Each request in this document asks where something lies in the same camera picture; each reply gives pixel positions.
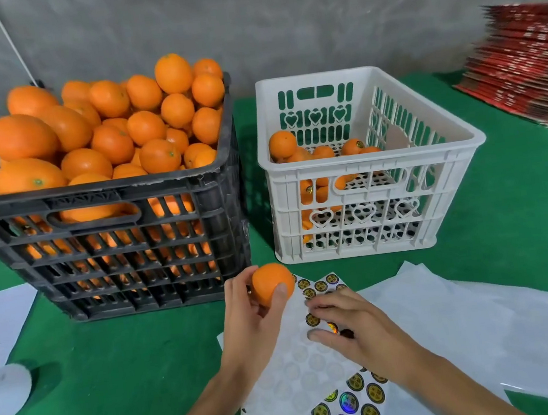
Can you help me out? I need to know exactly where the person's right forearm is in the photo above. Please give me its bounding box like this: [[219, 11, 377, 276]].
[[391, 335, 525, 415]]

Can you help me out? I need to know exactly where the person's left hand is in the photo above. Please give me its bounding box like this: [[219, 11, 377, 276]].
[[207, 261, 306, 387]]

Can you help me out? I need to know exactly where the green felt table cover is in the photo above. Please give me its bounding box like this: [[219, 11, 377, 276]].
[[0, 56, 548, 415]]

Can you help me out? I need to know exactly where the white plastic crate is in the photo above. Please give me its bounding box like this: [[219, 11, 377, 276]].
[[247, 53, 499, 269]]

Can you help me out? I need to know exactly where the stack of red cardboard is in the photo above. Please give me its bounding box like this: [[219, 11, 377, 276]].
[[445, 0, 548, 141]]

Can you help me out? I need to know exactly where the black plastic crate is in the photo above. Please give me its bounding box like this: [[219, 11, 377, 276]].
[[0, 71, 259, 332]]

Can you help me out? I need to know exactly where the pile of oranges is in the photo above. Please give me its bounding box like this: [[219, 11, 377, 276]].
[[0, 47, 248, 299]]

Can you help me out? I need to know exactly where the person's right hand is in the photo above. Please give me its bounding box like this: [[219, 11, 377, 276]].
[[301, 277, 426, 395]]

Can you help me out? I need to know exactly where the white pole with black base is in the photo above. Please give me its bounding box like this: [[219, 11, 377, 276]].
[[0, 0, 44, 93]]

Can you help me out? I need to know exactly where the heap of labelled oranges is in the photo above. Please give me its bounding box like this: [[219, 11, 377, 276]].
[[267, 119, 393, 250]]

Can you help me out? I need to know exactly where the single orange fruit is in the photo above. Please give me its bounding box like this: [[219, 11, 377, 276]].
[[249, 260, 299, 310]]

